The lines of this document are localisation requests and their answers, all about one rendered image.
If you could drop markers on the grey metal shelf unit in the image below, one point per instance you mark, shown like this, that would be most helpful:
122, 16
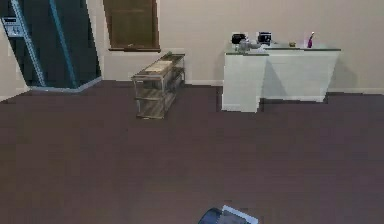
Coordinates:
159, 85

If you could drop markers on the grey kettle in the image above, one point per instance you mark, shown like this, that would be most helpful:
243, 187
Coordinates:
246, 45

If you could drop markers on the black toaster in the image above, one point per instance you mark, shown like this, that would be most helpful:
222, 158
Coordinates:
238, 38

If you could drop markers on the white counter cupboard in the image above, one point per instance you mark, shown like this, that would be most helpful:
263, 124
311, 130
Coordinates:
280, 75

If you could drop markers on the black coffee machine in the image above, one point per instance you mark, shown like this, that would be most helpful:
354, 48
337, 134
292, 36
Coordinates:
264, 37

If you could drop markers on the brown framed window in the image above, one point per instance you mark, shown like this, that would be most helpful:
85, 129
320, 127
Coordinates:
133, 24

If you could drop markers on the blue round bin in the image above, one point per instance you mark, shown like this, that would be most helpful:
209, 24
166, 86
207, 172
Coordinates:
216, 217

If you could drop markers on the small brown bowl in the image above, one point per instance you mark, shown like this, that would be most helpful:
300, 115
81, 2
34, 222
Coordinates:
292, 44

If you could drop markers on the purple spray bottle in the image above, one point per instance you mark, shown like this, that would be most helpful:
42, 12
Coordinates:
310, 40

